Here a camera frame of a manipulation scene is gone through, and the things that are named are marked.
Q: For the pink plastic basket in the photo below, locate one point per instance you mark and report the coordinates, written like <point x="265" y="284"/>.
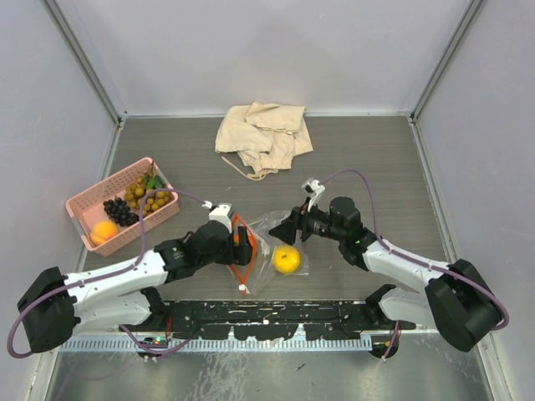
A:
<point x="85" y="209"/>

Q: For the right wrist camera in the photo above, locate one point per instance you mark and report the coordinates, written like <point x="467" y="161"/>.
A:
<point x="314" y="190"/>

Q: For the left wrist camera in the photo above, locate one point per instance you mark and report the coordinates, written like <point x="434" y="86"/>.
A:
<point x="222" y="213"/>

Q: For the fake lemon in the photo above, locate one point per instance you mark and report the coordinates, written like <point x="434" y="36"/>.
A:
<point x="286" y="259"/>

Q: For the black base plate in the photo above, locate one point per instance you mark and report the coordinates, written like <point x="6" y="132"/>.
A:
<point x="216" y="320"/>

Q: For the fake black grape bunch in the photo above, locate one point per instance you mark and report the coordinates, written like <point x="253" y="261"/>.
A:
<point x="119" y="212"/>

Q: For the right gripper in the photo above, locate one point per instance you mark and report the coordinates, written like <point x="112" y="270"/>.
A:
<point x="298" y="219"/>

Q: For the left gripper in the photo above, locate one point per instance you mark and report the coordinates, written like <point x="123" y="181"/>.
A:
<point x="241" y="254"/>

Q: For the fake brown longan bunch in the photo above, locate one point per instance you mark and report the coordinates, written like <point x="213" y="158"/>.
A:
<point x="147" y="193"/>

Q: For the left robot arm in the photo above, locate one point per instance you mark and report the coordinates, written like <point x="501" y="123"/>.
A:
<point x="57" y="306"/>

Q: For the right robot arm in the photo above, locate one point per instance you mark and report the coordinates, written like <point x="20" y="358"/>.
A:
<point x="451" y="298"/>

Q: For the grey slotted cable duct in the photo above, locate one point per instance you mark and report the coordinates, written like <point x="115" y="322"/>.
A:
<point x="117" y="344"/>

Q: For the beige cloth drawstring bag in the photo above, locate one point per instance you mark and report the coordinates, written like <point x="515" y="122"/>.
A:
<point x="266" y="137"/>

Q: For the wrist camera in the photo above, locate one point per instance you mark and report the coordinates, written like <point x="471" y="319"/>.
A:
<point x="222" y="213"/>
<point x="314" y="190"/>

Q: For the clear zip top bag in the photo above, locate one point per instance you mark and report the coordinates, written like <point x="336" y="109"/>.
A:
<point x="258" y="274"/>

